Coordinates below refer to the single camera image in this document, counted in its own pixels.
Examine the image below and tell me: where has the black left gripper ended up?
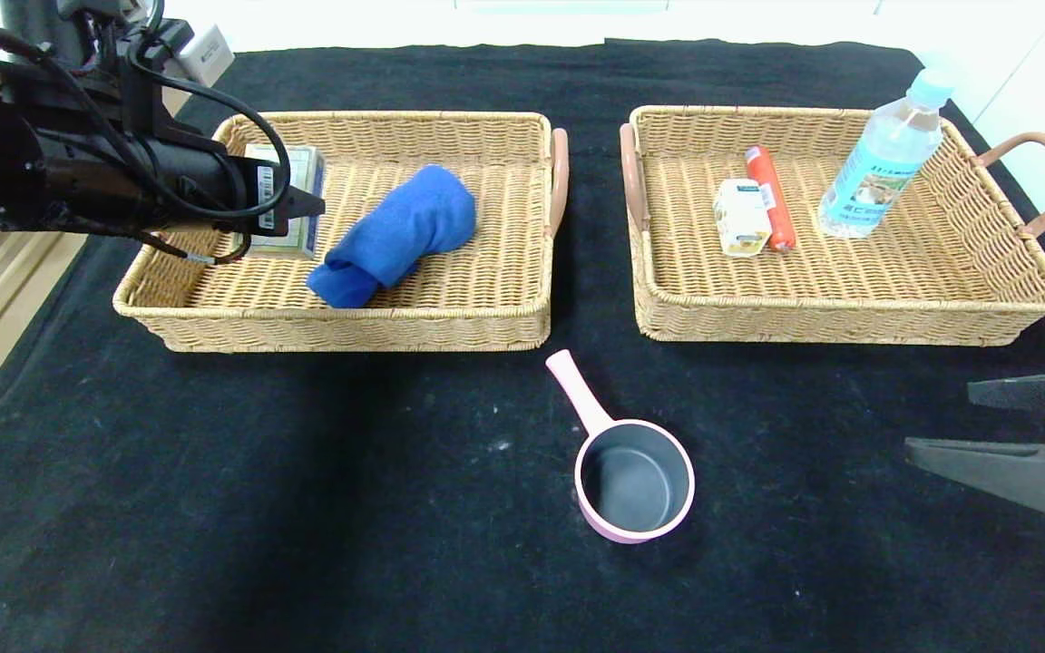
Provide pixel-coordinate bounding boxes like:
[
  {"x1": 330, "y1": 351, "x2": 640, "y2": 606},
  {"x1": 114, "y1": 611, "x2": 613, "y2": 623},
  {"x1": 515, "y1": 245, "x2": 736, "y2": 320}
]
[{"x1": 173, "y1": 143, "x2": 326, "y2": 238}]

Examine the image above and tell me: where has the playing card box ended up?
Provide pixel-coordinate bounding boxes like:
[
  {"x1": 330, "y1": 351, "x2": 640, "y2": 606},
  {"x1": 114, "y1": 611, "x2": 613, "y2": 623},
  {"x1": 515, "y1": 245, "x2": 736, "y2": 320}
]
[{"x1": 243, "y1": 143, "x2": 327, "y2": 260}]

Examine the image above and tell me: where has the blue towel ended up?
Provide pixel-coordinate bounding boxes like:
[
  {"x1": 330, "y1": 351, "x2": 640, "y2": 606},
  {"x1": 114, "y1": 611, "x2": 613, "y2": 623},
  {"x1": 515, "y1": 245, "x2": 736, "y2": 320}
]
[{"x1": 307, "y1": 164, "x2": 478, "y2": 309}]

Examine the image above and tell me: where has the pink cup with handle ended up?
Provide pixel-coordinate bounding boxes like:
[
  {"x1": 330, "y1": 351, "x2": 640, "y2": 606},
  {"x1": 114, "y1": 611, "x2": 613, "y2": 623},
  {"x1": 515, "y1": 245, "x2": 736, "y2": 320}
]
[{"x1": 545, "y1": 349, "x2": 696, "y2": 545}]

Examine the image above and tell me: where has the white box with green label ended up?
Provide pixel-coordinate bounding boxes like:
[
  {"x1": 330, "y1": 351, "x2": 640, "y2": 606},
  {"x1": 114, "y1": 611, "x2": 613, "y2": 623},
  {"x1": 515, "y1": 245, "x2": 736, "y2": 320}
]
[{"x1": 713, "y1": 178, "x2": 773, "y2": 258}]

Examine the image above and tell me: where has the orange packaged sausage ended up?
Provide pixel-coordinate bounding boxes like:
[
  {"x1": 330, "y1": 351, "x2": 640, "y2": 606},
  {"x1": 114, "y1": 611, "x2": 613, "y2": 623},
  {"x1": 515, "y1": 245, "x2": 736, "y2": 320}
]
[{"x1": 745, "y1": 145, "x2": 797, "y2": 252}]

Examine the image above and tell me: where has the clear bottle with blue cap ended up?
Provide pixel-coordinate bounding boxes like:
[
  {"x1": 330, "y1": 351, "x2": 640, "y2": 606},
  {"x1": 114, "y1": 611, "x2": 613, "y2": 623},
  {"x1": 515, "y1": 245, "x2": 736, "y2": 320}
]
[{"x1": 817, "y1": 68, "x2": 957, "y2": 239}]

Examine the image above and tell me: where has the black table cloth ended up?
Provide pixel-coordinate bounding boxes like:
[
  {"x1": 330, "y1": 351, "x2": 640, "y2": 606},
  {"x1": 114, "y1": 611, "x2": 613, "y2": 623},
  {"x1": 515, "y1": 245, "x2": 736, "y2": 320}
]
[{"x1": 0, "y1": 38, "x2": 1045, "y2": 653}]

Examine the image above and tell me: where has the braided black left arm cable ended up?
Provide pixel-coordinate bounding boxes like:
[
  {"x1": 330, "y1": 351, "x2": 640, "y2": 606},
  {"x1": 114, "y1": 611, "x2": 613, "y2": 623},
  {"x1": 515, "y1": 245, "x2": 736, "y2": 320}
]
[{"x1": 137, "y1": 227, "x2": 253, "y2": 266}]

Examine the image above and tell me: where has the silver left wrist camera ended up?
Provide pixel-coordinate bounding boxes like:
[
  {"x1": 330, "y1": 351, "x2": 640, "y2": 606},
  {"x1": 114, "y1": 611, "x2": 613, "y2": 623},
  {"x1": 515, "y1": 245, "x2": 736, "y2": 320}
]
[{"x1": 173, "y1": 25, "x2": 236, "y2": 88}]

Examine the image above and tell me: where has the wicker basket with brown handles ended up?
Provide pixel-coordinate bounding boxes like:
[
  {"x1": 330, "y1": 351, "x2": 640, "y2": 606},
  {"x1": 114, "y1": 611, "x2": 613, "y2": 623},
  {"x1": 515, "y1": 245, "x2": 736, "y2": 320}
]
[
  {"x1": 618, "y1": 104, "x2": 1045, "y2": 347},
  {"x1": 112, "y1": 111, "x2": 571, "y2": 353}
]

